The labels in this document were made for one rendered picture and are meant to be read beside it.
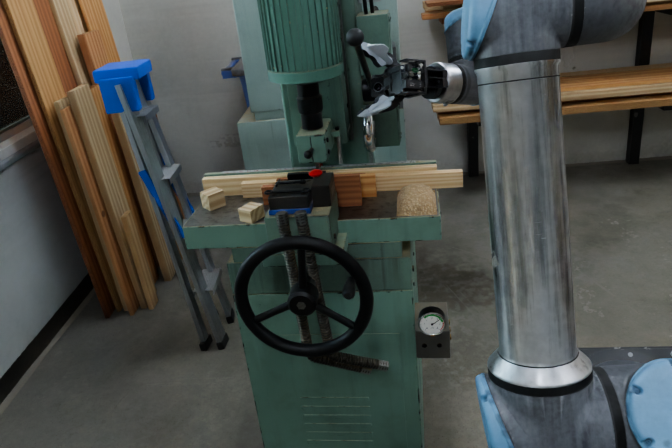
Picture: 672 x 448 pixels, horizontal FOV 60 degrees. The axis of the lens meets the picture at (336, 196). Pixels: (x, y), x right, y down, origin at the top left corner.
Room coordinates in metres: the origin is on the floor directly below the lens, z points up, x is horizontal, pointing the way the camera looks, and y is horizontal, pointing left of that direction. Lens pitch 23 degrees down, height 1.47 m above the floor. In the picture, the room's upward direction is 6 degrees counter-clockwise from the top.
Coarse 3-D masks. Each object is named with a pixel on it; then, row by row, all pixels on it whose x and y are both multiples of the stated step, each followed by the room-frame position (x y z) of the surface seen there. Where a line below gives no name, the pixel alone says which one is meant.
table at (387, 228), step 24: (384, 192) 1.32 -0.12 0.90; (192, 216) 1.31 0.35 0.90; (216, 216) 1.29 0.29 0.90; (360, 216) 1.20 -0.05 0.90; (384, 216) 1.18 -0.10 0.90; (408, 216) 1.17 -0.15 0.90; (432, 216) 1.16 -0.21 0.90; (192, 240) 1.25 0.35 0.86; (216, 240) 1.24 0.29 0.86; (240, 240) 1.23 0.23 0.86; (264, 240) 1.22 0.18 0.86; (336, 240) 1.15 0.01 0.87; (360, 240) 1.18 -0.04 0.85; (384, 240) 1.17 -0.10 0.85; (408, 240) 1.17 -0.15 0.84; (264, 264) 1.12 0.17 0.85; (336, 264) 1.10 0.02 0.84
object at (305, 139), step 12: (324, 120) 1.43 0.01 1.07; (300, 132) 1.35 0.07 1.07; (312, 132) 1.33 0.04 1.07; (324, 132) 1.32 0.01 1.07; (300, 144) 1.32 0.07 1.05; (312, 144) 1.31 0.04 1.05; (324, 144) 1.31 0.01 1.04; (300, 156) 1.32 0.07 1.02; (312, 156) 1.31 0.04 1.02; (324, 156) 1.31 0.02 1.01
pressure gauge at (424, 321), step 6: (432, 306) 1.12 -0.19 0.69; (420, 312) 1.12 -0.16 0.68; (426, 312) 1.10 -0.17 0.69; (432, 312) 1.10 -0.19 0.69; (438, 312) 1.10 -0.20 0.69; (420, 318) 1.10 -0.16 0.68; (426, 318) 1.10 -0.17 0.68; (432, 318) 1.10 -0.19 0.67; (438, 318) 1.10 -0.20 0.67; (444, 318) 1.10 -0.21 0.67; (420, 324) 1.10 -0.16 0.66; (426, 324) 1.10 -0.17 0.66; (438, 324) 1.10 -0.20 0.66; (444, 324) 1.09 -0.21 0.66; (426, 330) 1.10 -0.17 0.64; (432, 330) 1.10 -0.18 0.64; (438, 330) 1.10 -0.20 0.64
